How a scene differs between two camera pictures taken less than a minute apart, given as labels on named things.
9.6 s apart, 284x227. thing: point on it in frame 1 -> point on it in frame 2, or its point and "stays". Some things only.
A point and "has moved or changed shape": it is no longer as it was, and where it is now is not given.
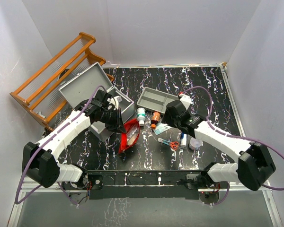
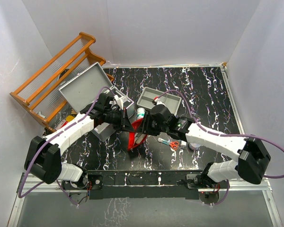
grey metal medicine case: (84, 86) stays
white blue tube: (183, 141) stays
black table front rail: (146, 184) stays
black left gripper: (118, 126) -> (126, 125)
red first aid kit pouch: (132, 130) has moved or changed shape
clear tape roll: (195, 144) stays
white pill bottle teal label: (141, 116) stays
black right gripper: (166, 119) -> (146, 127)
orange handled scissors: (173, 144) stays
